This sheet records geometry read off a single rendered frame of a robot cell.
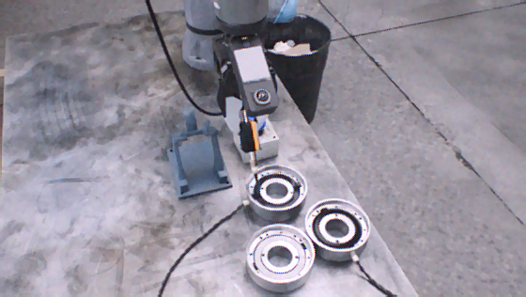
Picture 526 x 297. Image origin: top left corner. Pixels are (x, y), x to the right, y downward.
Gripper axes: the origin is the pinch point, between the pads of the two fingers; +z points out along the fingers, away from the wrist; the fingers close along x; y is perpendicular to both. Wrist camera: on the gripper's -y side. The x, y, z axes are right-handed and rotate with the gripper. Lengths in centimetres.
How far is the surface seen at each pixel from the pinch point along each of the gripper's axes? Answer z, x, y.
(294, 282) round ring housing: 9.6, -0.1, -23.8
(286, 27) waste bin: 57, -51, 120
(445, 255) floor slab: 93, -76, 15
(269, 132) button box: 8.7, -6.1, 7.1
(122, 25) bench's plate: 13, 17, 63
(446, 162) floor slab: 93, -102, 55
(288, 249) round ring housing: 10.4, -1.4, -17.7
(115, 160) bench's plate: 13.1, 23.1, 13.0
